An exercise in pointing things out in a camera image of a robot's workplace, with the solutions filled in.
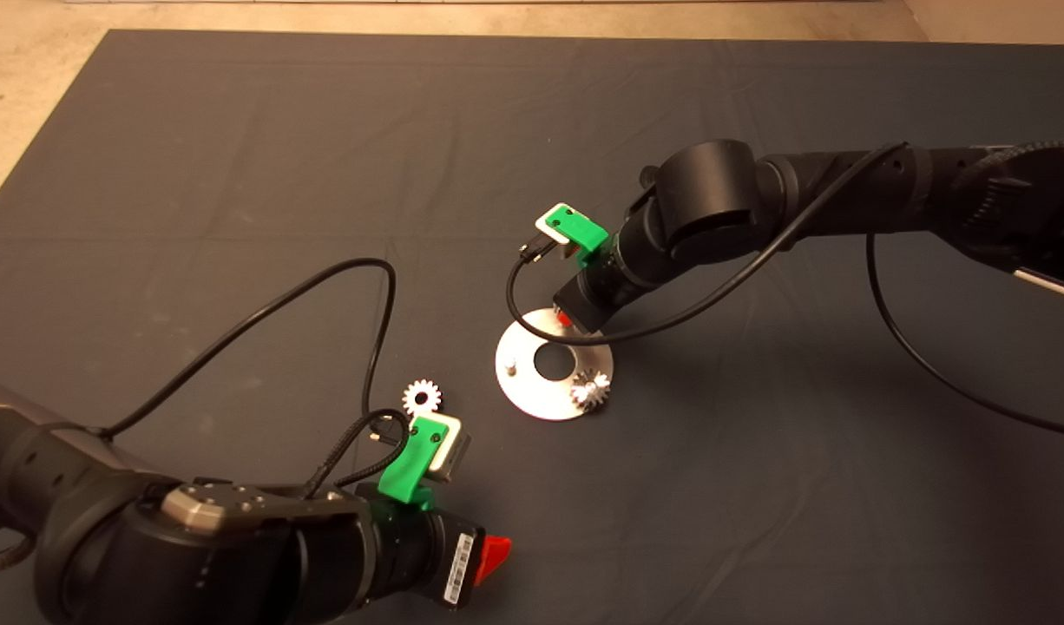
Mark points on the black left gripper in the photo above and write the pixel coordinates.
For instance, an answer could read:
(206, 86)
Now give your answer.
(419, 551)

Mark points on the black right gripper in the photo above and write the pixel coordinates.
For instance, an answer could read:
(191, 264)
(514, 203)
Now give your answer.
(597, 291)

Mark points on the steel planetary gear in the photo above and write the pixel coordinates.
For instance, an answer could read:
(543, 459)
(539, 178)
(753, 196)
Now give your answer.
(413, 392)
(584, 395)

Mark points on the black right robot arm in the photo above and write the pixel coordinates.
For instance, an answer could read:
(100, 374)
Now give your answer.
(723, 200)

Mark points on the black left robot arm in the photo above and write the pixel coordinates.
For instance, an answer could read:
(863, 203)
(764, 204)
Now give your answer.
(107, 529)

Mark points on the round metal carrier plate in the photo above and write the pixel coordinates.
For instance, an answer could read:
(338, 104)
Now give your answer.
(532, 395)

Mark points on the dark grey table cloth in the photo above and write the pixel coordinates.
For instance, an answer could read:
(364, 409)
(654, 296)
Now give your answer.
(532, 130)

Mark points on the green right camera mount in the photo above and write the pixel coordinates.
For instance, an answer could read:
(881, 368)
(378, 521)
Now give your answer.
(584, 230)

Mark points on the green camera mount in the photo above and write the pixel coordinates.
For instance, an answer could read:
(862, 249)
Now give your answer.
(406, 469)
(584, 230)

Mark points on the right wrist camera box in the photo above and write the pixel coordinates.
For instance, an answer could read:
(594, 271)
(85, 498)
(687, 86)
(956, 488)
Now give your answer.
(551, 219)

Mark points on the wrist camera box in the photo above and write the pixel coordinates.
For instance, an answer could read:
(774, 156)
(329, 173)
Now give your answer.
(449, 451)
(551, 219)

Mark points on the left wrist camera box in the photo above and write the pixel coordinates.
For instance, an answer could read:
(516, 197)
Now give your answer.
(449, 451)

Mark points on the green left camera mount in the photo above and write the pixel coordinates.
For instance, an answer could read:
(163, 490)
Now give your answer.
(406, 469)

